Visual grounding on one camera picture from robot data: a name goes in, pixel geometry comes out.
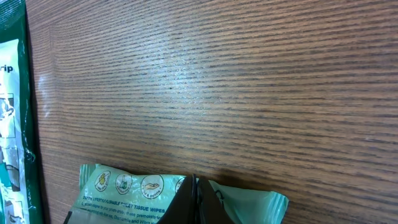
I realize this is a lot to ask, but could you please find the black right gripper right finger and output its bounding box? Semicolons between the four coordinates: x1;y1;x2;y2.
197;179;234;224

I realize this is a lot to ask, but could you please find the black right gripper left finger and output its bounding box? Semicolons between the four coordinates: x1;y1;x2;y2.
157;174;197;224

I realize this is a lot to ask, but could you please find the teal snack bar wrapper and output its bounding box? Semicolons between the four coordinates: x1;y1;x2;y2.
65;164;289;224

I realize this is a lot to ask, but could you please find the green 3M sponge package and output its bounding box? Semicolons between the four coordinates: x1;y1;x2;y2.
1;0;44;224

